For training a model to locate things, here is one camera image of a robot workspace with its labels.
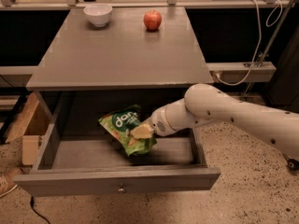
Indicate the grey open top drawer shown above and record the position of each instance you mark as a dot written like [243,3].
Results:
[79,157]

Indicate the grey metal rail frame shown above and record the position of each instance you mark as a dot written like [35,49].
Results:
[19,75]

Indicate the black caster wheel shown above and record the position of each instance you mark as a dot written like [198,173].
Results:
[293,164]

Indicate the green rice chip bag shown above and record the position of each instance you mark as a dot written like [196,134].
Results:
[120,123]

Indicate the white ceramic bowl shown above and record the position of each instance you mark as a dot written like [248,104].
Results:
[98,14]

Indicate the grey cabinet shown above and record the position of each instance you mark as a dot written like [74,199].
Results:
[105,69]

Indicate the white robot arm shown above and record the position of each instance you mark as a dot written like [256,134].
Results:
[203,103]

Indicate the tan shoe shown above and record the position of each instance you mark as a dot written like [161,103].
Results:
[7,184]

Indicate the wooden box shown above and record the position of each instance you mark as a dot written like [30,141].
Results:
[30,126]

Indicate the red apple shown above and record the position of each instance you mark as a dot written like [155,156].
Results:
[152,20]

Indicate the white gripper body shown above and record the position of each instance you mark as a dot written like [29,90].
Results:
[158,121]

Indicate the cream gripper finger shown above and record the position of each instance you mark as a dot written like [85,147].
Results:
[143,131]

